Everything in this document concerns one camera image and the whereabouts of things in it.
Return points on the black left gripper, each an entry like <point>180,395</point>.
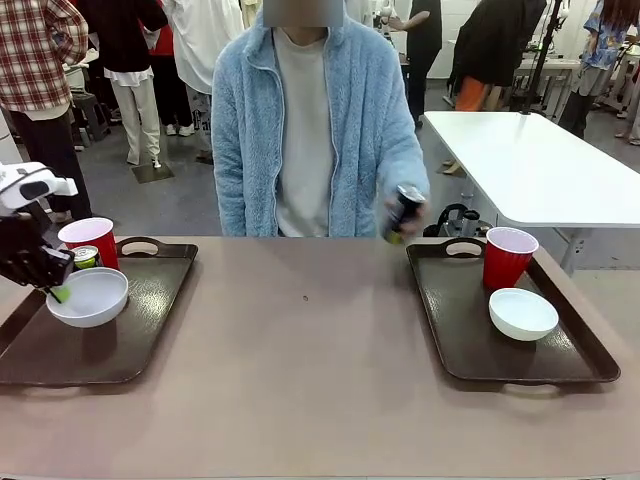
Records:
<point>25,250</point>

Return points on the flat square stand base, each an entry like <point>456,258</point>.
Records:
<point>152,173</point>

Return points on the person's left hand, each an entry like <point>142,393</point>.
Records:
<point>421,215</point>

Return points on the person in beige trousers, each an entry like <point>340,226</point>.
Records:
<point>132,60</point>

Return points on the person's left forearm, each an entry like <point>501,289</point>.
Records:
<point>405,165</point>

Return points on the person in white garment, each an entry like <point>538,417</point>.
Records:
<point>195,55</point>

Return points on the black green drink can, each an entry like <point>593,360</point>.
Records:
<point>86,257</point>
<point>400,215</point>

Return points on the grey plastic step stool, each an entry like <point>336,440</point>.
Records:
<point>92,117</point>

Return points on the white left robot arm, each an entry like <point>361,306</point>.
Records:
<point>20,187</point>

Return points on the red plastic cup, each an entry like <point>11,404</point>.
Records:
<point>102,240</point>
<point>507,260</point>

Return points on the person in blue fleece jacket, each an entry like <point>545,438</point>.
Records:
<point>305,150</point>

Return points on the black tripod stand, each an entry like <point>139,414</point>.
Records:
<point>542,55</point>

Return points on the person in black clothes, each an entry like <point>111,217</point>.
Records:
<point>422,50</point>

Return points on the person in orange trousers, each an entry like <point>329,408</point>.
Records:
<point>492,50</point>

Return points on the white folding table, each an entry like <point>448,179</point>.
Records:
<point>540,165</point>

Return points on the person in plaid shirt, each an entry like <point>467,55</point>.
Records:
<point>35,75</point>

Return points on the white round bowl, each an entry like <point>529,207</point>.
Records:
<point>95,300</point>
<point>522,315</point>

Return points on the person in blue patterned shirt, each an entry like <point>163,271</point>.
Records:
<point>600,55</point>

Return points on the brown plastic serving tray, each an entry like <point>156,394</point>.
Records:
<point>480,345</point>
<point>100,340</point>

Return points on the person's right forearm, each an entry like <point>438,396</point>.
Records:
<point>230,190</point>

